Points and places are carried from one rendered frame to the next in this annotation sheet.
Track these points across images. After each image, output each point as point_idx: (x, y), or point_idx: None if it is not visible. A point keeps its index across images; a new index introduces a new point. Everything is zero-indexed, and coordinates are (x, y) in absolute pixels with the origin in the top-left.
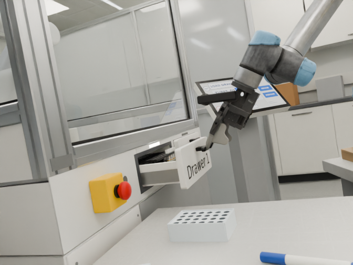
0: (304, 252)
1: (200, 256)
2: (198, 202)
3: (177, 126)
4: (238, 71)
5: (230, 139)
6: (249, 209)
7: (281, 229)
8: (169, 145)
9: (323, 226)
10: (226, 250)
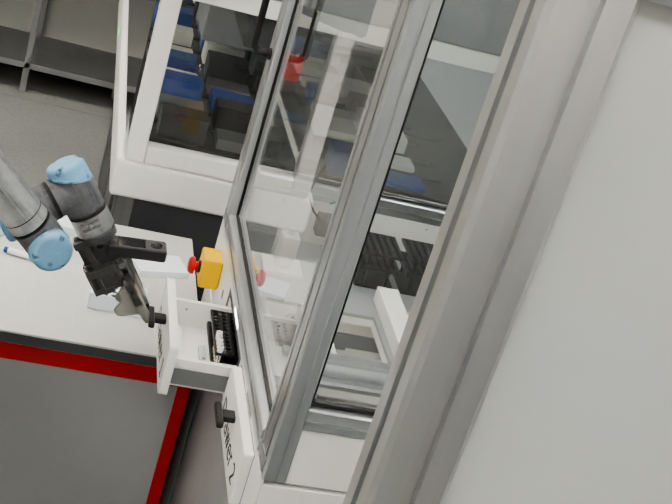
0: (31, 269)
1: None
2: None
3: (249, 364)
4: (104, 208)
5: (115, 311)
6: (77, 329)
7: (45, 293)
8: (238, 360)
9: (9, 288)
10: (88, 282)
